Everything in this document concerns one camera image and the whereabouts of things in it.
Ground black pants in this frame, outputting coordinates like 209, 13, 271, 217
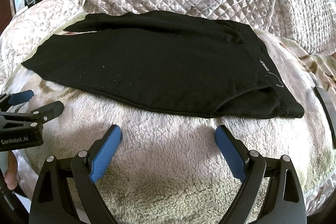
23, 11, 304, 119

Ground person's left hand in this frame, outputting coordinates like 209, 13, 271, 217
5, 151, 18, 190

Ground black smartphone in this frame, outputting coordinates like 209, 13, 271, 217
314, 86, 336, 148

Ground floral fleece blanket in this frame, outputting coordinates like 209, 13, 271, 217
1, 14, 335, 223

